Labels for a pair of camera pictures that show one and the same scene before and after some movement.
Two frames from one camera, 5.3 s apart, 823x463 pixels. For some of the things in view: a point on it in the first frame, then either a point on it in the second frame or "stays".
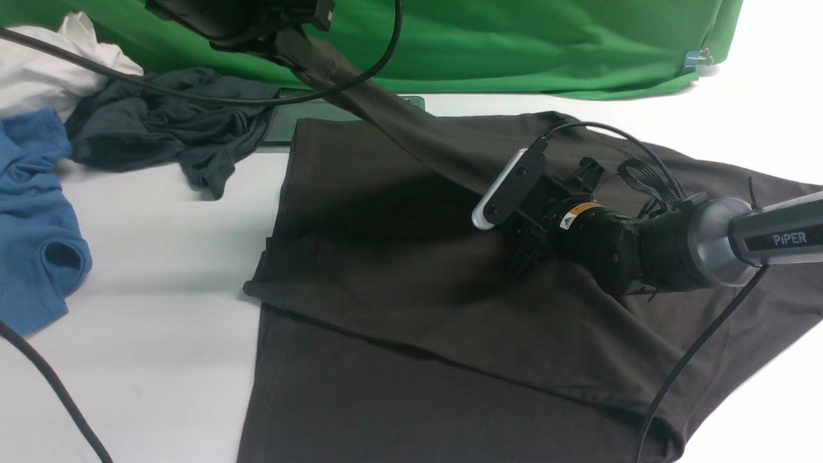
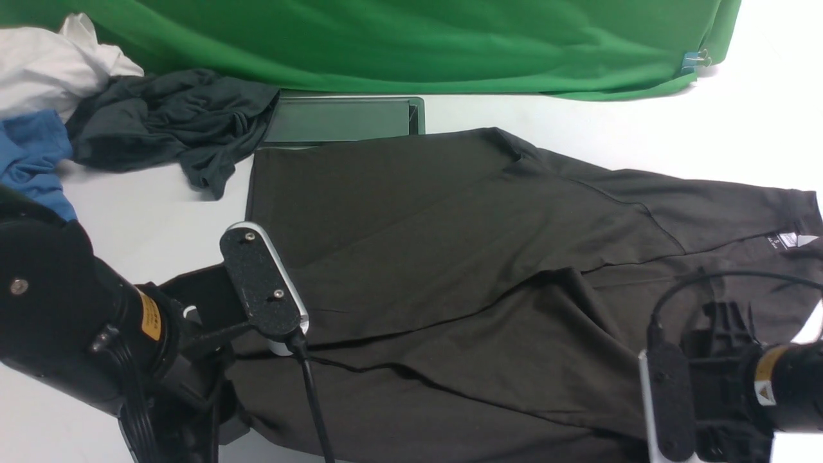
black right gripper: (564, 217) to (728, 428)
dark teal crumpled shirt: (129, 128) stays
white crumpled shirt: (33, 79) stays
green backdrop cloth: (563, 47) stays
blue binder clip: (694, 58) stays
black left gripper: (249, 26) to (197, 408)
